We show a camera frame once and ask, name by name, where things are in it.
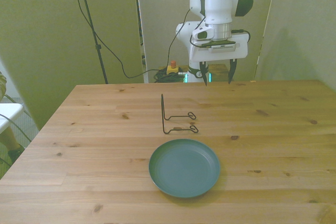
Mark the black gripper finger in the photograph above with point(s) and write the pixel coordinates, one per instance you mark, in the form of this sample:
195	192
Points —
203	72
233	69

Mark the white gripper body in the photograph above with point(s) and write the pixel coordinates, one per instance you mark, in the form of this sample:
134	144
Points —
220	55

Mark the dark teal round plate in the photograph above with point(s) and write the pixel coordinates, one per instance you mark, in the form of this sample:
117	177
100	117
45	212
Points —
183	169

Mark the yellow emergency stop box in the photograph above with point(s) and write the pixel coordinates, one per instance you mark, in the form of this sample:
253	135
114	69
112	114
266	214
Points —
173	69

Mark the beige partition panel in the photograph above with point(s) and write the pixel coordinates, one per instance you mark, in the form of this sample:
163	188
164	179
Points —
302	24
157	24
39	37

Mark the black tripod pole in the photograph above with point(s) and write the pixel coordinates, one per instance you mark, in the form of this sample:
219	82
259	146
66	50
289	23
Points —
90	19

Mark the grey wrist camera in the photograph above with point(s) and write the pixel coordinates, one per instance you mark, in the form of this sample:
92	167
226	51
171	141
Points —
223	48

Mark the wooden robot pedestal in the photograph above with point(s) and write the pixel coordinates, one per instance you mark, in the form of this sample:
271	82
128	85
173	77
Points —
219	73

